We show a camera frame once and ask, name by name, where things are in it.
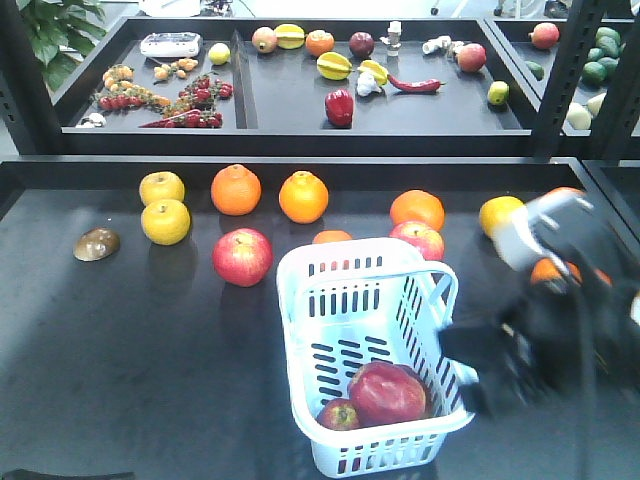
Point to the yellow apple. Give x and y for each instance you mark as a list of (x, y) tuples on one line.
[(161, 185), (166, 222), (496, 211)]

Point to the red chili pepper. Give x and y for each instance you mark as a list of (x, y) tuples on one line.
[(425, 86)]

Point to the cherry tomato vine red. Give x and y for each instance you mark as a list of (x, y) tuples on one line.
[(196, 106)]

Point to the small yellow lemon rear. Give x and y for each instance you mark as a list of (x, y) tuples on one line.
[(219, 54)]

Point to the small green yellow fruit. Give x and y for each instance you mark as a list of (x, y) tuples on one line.
[(498, 93)]

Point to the rear left black tray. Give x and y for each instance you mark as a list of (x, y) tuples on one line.
[(278, 102)]

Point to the yellow starfruit rear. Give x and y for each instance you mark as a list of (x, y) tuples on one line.
[(290, 36)]

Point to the yellow starfruit left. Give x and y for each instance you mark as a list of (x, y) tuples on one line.
[(333, 66)]

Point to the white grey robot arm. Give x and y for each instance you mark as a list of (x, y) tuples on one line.
[(561, 227)]

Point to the orange behind centre apple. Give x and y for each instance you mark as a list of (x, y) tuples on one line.
[(418, 205)]

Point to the yellow starfruit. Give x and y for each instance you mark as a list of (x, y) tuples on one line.
[(379, 72), (290, 36), (333, 66)]

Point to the mango reddish fruit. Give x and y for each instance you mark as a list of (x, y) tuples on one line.
[(264, 40)]

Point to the black tray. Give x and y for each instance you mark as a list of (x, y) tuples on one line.
[(278, 102), (535, 64), (148, 365)]

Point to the yellow apple rear left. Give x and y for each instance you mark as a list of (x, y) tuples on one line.
[(161, 185)]

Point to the small orange centre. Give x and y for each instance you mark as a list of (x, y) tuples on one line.
[(329, 236)]

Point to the pale pear with stem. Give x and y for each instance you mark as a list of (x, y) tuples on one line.
[(578, 116)]

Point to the large orange right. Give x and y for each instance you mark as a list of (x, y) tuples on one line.
[(566, 190)]

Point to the small orange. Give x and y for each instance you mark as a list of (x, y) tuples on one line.
[(545, 271), (329, 236)]

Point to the red bell pepper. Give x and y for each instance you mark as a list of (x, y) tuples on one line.
[(339, 107)]

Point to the orange cherry tomato vine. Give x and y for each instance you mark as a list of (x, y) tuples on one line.
[(121, 92)]

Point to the red apple rear tray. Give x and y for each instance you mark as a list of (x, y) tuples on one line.
[(471, 57)]

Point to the front left black tray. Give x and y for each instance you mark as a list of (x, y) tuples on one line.
[(148, 365)]

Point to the white garlic bulb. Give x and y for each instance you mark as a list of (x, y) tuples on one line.
[(366, 85)]

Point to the rear right black tray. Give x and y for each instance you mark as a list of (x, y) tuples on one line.
[(535, 64)]

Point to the dark purple fruit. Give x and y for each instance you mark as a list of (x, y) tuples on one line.
[(361, 44)]

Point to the green potted plant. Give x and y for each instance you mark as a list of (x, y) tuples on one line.
[(62, 34)]

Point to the red apple front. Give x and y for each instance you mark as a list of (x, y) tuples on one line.
[(384, 394)]

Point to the red apple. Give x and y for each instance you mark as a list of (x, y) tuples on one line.
[(384, 394), (339, 415), (425, 239), (242, 257)]

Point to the red pomegranate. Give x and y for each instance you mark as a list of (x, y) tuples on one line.
[(544, 35)]

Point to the light blue plastic basket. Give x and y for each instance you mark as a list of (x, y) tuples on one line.
[(346, 304)]

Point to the yellow starfruit right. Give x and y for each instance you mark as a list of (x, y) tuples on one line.
[(379, 72)]

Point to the yellow apple front left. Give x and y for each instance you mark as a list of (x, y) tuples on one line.
[(166, 222)]

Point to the brown mushroom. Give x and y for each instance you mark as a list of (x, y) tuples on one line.
[(96, 244)]

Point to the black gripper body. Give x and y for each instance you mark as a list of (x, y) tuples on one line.
[(533, 342)]

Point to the orange rear left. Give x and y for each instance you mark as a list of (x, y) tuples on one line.
[(235, 190)]

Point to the persimmon orange fruit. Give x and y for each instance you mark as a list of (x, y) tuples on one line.
[(319, 42)]

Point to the black rack post right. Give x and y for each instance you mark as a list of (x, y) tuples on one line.
[(579, 32)]

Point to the white electronic scale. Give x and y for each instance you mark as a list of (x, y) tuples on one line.
[(171, 44)]

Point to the small orange front left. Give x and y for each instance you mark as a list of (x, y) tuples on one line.
[(545, 271)]

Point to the orange with knob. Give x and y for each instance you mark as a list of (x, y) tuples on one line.
[(303, 197)]

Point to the yellow apple right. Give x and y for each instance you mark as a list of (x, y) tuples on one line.
[(496, 211)]

